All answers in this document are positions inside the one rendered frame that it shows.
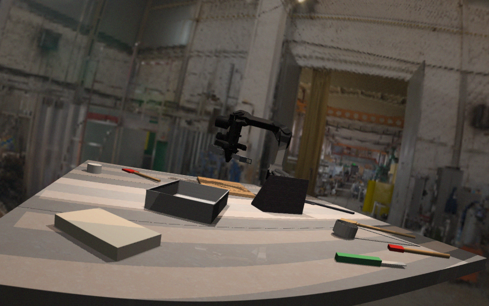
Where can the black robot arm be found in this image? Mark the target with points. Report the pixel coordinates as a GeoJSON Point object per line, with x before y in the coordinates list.
{"type": "Point", "coordinates": [241, 118]}

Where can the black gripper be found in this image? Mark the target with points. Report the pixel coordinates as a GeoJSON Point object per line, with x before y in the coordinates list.
{"type": "Point", "coordinates": [231, 144]}

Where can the grey cylinder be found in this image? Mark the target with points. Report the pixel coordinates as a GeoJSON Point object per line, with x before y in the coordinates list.
{"type": "Point", "coordinates": [94, 168]}

